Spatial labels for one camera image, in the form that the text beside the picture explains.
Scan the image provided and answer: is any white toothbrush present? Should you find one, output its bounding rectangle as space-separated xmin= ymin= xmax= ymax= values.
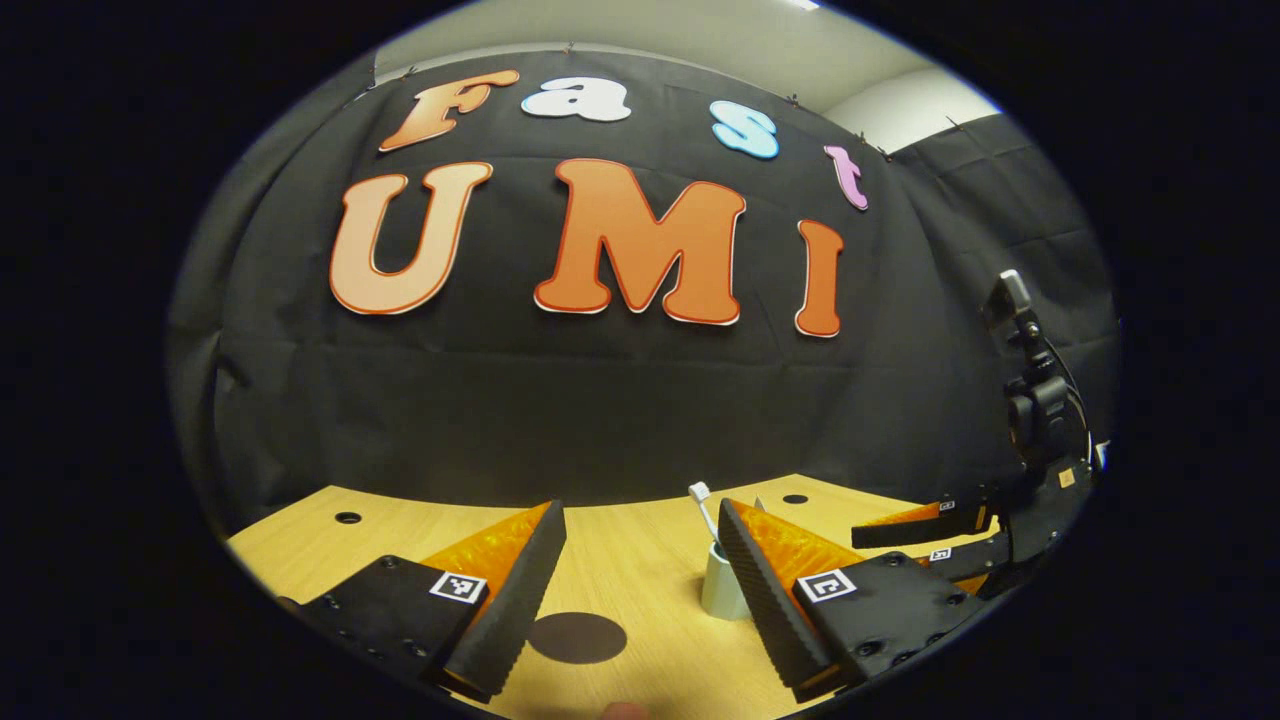
xmin=688 ymin=482 xmax=723 ymax=551

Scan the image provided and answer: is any wooden desktop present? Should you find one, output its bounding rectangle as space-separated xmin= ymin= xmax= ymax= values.
xmin=228 ymin=474 xmax=1001 ymax=720

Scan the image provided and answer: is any dark brown round coaster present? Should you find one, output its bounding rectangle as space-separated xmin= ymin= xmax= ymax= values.
xmin=528 ymin=612 xmax=628 ymax=666

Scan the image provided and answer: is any pale green cup wooden handle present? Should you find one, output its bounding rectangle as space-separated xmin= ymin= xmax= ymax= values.
xmin=700 ymin=540 xmax=753 ymax=621

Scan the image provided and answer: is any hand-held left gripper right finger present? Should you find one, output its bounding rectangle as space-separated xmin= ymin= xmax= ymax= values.
xmin=718 ymin=497 xmax=991 ymax=703

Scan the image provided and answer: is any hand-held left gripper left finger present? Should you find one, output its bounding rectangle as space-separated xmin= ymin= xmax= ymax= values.
xmin=280 ymin=500 xmax=568 ymax=706

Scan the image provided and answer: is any black backdrop cloth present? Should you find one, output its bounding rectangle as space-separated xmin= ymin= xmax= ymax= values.
xmin=165 ymin=45 xmax=1119 ymax=561

